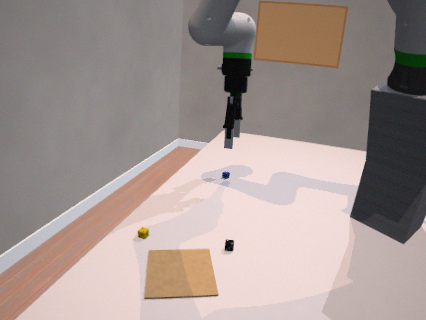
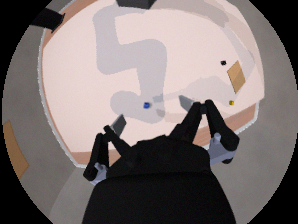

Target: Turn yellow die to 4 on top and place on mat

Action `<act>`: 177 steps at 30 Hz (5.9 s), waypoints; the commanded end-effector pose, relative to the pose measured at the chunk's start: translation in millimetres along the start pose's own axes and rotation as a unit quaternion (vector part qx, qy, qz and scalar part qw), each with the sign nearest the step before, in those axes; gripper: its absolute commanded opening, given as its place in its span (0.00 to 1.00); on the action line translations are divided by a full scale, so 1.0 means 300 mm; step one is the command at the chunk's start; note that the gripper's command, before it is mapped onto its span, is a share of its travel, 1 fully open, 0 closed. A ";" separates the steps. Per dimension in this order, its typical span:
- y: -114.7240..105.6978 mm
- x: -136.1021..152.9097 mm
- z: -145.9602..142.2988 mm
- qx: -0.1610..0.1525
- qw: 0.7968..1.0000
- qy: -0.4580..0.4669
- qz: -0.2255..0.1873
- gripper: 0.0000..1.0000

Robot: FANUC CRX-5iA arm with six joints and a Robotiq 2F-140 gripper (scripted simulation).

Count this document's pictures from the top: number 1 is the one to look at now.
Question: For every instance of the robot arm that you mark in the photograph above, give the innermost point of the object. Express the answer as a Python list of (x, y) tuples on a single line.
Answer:
[(215, 23)]

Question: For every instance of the tan square mat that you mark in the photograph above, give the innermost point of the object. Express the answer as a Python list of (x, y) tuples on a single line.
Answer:
[(183, 273)]

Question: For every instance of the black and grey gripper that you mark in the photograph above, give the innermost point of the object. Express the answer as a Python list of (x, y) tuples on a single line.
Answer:
[(236, 86)]

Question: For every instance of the black die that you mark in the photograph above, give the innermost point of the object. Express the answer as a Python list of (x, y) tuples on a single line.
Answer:
[(229, 245)]

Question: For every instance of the yellow die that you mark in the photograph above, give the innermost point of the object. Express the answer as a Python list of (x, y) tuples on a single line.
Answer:
[(143, 233)]

